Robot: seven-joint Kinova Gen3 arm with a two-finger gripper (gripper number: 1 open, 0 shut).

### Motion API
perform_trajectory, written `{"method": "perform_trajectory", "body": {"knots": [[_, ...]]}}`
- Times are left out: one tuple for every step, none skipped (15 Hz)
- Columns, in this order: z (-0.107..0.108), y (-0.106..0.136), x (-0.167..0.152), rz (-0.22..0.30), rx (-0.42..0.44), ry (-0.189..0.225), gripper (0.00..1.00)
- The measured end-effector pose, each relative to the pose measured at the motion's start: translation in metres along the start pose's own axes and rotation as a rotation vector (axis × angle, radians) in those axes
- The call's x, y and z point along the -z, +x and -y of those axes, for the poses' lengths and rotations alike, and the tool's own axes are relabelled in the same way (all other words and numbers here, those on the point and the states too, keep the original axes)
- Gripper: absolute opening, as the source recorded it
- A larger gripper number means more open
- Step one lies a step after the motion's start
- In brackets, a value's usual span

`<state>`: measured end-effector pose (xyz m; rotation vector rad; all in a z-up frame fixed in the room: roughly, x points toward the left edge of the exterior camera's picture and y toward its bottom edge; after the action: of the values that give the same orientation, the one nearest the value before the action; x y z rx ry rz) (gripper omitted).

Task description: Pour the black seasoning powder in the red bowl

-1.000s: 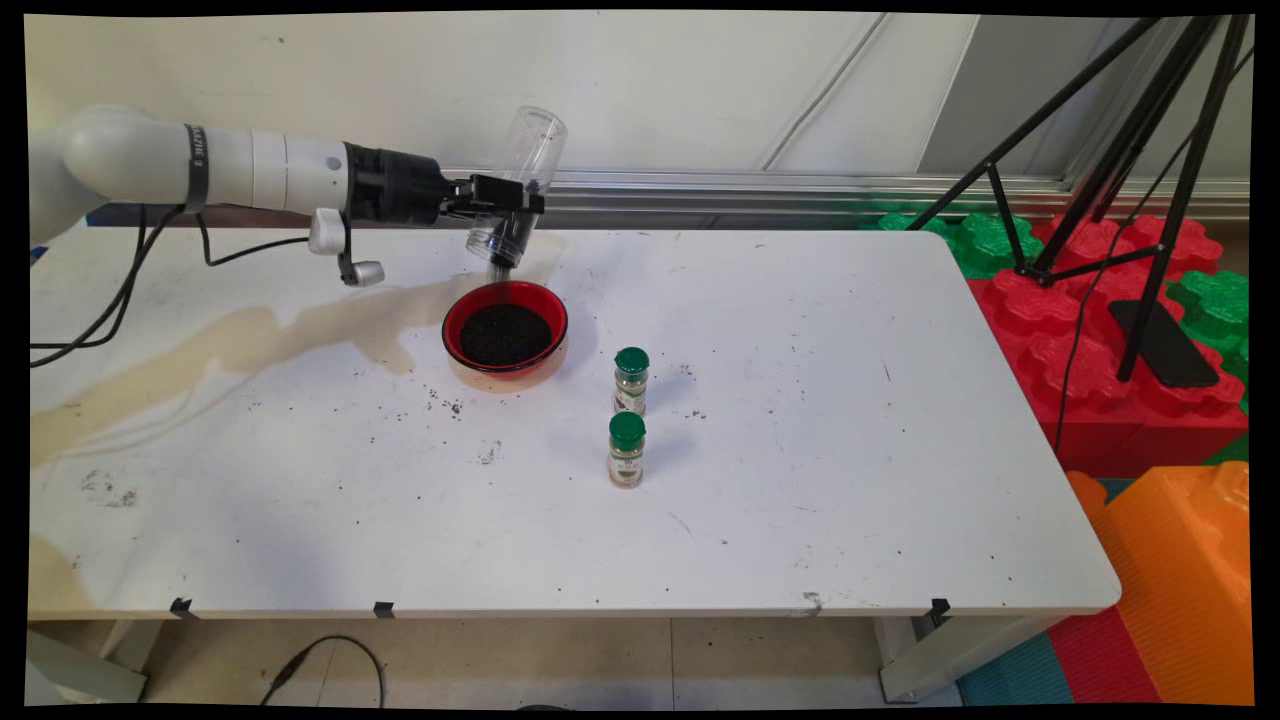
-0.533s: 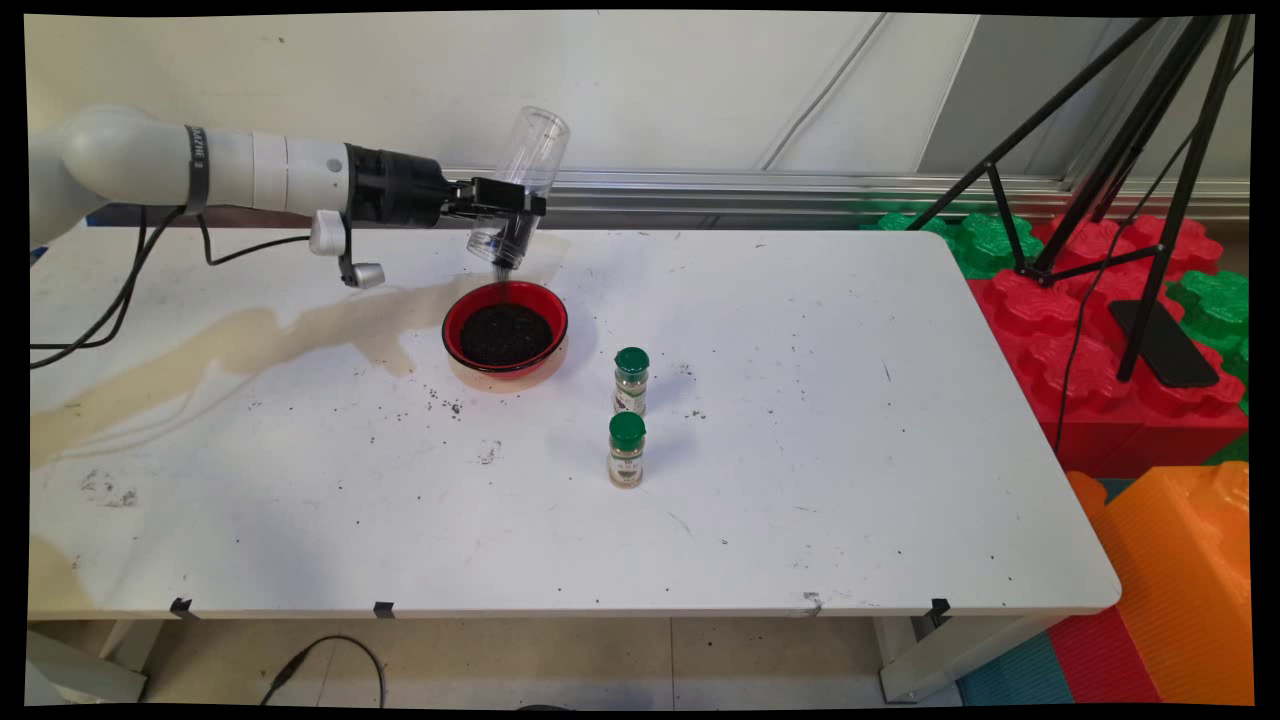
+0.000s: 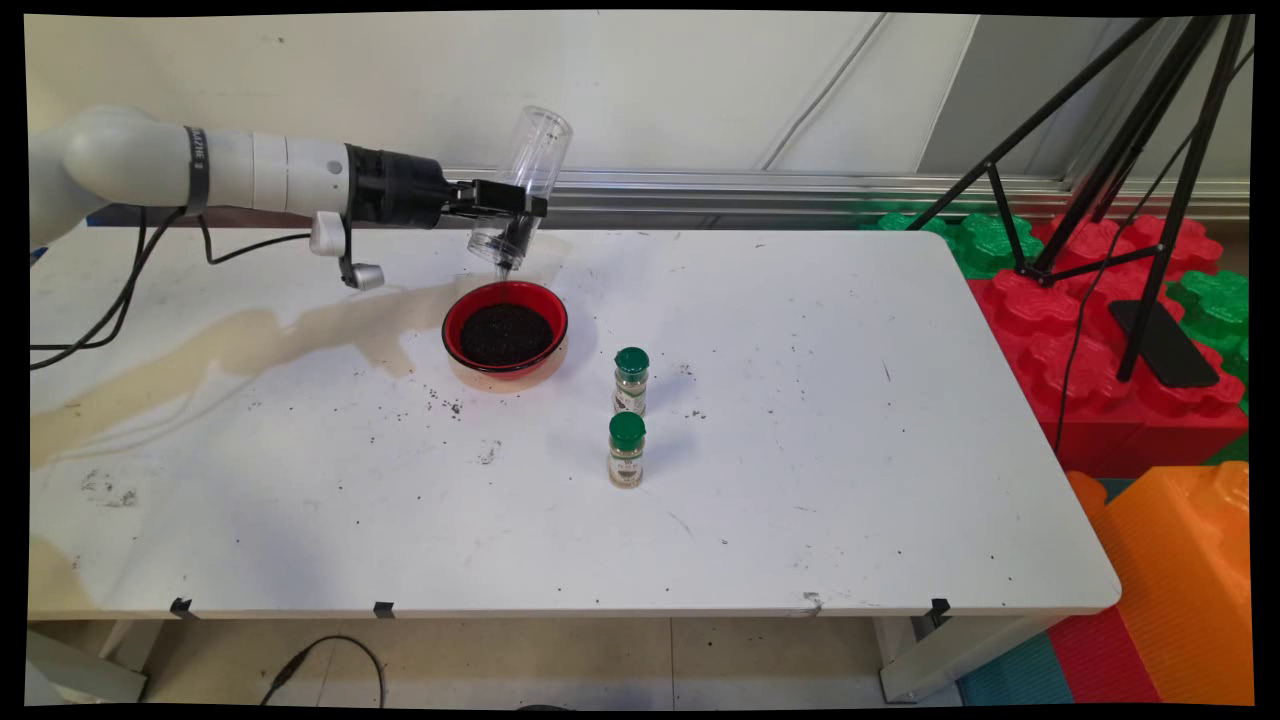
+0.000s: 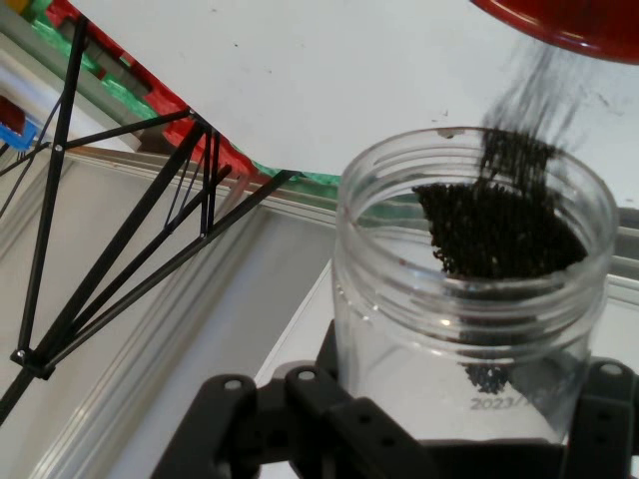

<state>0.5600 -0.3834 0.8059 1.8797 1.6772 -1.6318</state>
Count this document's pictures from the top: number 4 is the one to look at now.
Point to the clear plastic jar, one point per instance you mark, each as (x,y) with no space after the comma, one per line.
(399,299)

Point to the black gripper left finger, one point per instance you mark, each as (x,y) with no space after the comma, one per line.
(299,414)

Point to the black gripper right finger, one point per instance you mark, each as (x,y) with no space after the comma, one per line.
(606,424)

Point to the blue shelf bar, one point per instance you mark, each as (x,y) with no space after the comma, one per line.
(17,137)

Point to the aluminium rail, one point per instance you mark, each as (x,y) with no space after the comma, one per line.
(299,202)

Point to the orange plastic block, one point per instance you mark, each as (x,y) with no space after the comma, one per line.
(10,5)

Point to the red bowl with black seeds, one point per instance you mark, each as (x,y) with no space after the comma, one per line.
(589,30)

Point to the black tripod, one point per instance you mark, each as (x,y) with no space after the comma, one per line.
(50,199)

